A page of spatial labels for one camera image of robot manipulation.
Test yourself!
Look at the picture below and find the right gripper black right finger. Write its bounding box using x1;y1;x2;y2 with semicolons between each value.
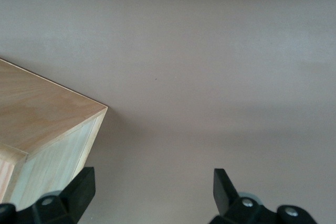
209;168;317;224

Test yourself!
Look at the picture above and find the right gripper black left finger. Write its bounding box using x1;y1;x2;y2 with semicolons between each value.
0;166;96;224

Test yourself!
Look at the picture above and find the light wooden drawer cabinet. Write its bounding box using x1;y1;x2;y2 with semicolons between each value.
0;58;109;210

